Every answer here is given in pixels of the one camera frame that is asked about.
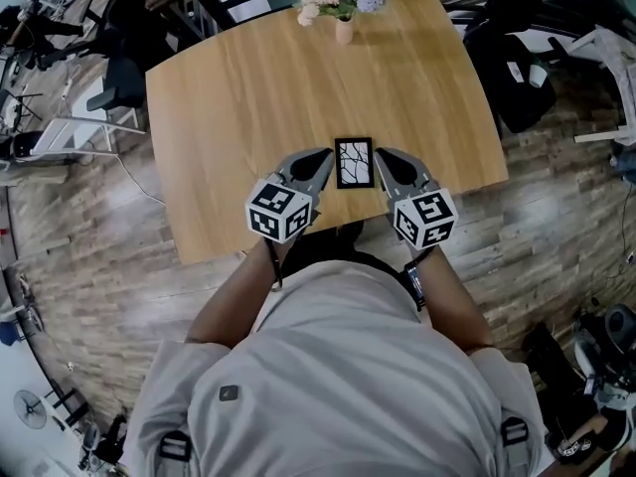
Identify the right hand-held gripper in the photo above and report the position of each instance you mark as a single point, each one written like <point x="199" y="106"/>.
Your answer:
<point x="427" y="216"/>

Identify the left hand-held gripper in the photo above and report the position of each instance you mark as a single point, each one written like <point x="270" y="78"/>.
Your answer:
<point x="278" y="209"/>

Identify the black picture frame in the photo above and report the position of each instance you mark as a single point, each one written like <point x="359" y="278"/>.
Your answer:
<point x="354" y="164"/>

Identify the person's right forearm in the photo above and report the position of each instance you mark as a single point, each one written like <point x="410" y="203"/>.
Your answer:
<point x="457" y="306"/>

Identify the person's left forearm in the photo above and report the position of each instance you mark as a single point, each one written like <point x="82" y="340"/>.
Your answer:
<point x="233" y="296"/>

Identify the person's black trousers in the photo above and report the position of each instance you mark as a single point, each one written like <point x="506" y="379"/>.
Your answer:
<point x="350" y="239"/>

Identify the small black screen device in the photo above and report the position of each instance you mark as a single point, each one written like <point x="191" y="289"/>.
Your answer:
<point x="415" y="282"/>

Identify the pink vase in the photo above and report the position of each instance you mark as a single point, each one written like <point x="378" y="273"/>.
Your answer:
<point x="344" y="32"/>

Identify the white cup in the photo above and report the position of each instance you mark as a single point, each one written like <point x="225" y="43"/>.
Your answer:
<point x="536" y="75"/>

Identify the black metal railing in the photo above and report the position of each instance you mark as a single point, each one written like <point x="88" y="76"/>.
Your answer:
<point x="221" y="8"/>

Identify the black office chair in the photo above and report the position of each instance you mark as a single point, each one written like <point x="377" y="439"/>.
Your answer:
<point x="119" y="82"/>

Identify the person's grey t-shirt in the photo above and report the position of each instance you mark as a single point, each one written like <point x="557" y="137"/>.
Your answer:
<point x="348" y="375"/>

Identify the blue cloth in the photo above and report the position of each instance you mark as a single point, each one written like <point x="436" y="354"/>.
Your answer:
<point x="627" y="164"/>

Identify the white folding chair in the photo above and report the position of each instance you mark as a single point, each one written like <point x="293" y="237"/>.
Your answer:
<point x="74" y="132"/>

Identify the small dark clip-on badge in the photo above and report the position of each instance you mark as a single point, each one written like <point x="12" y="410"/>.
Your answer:
<point x="228" y="393"/>

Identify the white marbled table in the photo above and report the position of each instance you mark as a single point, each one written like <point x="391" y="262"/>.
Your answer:
<point x="616" y="60"/>

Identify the black rounded device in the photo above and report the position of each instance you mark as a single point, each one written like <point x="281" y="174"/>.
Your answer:
<point x="621" y="326"/>

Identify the spare hand-held gripper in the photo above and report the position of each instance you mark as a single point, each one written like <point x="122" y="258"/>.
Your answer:
<point x="571" y="449"/>

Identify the blue box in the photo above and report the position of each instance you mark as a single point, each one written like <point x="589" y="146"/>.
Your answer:
<point x="9" y="335"/>

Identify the white standing fan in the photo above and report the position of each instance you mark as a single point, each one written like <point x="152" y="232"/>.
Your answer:
<point x="30" y="409"/>

